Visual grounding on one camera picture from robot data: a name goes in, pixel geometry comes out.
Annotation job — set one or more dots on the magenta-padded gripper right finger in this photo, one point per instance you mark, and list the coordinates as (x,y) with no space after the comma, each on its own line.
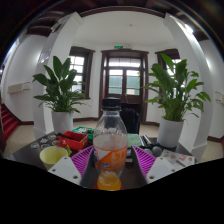
(160,168)

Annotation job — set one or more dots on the printed magazine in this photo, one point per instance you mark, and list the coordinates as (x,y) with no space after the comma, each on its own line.
(178,158)

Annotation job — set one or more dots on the pale yellow cup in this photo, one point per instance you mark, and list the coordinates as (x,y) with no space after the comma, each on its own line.
(51,156)

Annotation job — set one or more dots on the black chair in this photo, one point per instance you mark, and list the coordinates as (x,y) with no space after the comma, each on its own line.
(131,118)

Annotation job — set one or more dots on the green exit sign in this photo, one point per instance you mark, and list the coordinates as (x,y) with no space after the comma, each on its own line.
(118,47)

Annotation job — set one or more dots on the dark wooden double door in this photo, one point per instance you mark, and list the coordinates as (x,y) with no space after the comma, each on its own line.
(123,83)

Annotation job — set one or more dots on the potted plant in tall white pot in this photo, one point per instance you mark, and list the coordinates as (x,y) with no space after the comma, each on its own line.
(60,90)

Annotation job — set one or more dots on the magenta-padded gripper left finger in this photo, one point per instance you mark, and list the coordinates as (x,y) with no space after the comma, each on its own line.
(65,170)

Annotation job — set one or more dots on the red box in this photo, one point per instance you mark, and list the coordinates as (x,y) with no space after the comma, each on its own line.
(75,141)

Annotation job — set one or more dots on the clear bottle with orange label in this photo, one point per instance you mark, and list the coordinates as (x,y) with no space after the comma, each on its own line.
(110,150)

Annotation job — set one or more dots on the green box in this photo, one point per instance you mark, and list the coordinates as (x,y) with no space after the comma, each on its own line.
(81,130)

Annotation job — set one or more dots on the white wall-mounted unit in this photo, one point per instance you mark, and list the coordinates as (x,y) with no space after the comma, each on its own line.
(220,98)
(18,88)

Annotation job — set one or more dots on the green packet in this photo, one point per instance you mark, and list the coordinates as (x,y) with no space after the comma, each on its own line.
(134,140)

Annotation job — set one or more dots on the dark-framed window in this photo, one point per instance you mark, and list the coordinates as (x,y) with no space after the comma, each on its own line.
(166,55)
(80,66)

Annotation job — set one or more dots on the round printed sticker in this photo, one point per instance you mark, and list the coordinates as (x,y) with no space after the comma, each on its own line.
(52,136)
(35,145)
(56,142)
(44,140)
(45,146)

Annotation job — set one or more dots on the large potted plant in white pot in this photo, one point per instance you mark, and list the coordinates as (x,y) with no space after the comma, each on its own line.
(173,96)

